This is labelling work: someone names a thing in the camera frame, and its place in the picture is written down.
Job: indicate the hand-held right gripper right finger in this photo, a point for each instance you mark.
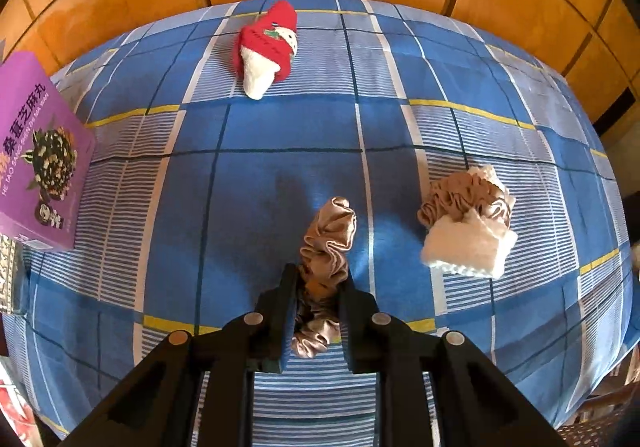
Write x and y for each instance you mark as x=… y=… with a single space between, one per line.
x=350 y=327

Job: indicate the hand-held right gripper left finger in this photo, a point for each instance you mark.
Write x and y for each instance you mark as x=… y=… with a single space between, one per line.
x=287 y=322

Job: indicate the brown satin scrunchie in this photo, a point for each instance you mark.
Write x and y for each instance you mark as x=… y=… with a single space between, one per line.
x=325 y=247

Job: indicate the white knit cloth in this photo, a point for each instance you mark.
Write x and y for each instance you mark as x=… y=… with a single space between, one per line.
x=470 y=247

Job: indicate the brown ruffled scrunchie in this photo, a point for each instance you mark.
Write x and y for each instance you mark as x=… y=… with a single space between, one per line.
x=452 y=199

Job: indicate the blue plaid bed sheet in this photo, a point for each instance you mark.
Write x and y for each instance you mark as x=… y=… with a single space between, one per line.
x=280 y=137

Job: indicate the wicker basket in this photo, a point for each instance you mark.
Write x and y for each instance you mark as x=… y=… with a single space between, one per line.
x=605 y=417

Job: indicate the red christmas sock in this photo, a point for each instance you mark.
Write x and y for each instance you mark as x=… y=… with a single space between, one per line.
x=265 y=47

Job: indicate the patterned cloth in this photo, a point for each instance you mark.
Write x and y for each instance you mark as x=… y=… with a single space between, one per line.
x=11 y=272

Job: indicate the red and white packet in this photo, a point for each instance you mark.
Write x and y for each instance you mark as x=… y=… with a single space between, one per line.
x=17 y=407

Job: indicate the purple food box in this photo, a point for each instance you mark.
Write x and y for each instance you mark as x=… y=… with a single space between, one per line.
x=40 y=147

